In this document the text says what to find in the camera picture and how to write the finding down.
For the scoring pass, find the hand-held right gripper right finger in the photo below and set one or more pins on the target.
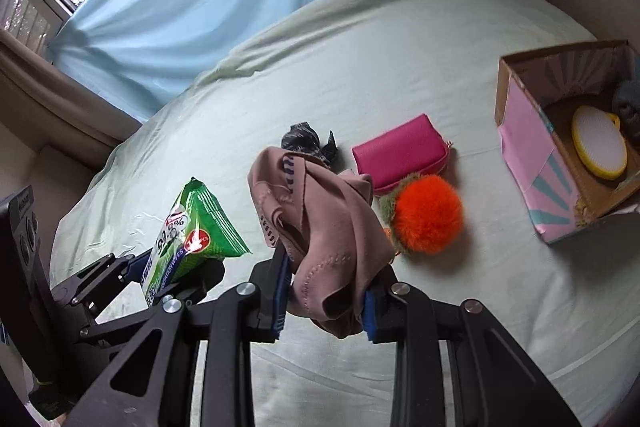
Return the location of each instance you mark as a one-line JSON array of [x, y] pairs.
[[371, 319]]

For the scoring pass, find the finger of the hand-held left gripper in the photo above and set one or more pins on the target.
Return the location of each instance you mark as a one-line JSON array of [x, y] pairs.
[[134, 266], [200, 282]]

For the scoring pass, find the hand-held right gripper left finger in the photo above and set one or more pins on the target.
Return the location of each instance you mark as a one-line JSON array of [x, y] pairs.
[[280, 307]]

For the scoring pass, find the green wet wipes packet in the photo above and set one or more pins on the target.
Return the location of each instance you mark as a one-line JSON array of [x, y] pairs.
[[200, 227]]

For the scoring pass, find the dusty pink cloth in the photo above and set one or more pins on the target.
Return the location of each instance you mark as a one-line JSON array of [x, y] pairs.
[[325, 227]]

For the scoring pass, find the orange fluffy pom-pom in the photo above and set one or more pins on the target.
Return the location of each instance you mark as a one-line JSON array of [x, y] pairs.
[[427, 217]]

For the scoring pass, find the beige curtain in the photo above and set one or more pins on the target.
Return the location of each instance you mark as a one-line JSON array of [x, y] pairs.
[[60, 107]]

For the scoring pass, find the dark patterned scrunchie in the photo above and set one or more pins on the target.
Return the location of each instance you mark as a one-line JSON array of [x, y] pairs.
[[305, 142]]

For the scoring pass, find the magenta zip pouch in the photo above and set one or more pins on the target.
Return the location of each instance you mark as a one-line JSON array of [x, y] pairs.
[[400, 152]]

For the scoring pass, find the pink cardboard box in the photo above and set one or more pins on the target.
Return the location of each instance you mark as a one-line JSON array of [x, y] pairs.
[[525, 157]]

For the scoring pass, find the light green bed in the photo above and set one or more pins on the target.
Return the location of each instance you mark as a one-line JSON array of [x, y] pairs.
[[400, 57]]

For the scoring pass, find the light blue curtain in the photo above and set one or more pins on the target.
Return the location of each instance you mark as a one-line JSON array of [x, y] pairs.
[[190, 7]]

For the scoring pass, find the yellow round brush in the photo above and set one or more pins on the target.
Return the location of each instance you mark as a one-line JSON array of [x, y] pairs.
[[597, 142]]

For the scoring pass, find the grey plush toy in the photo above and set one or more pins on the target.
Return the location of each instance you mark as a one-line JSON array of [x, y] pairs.
[[630, 104]]

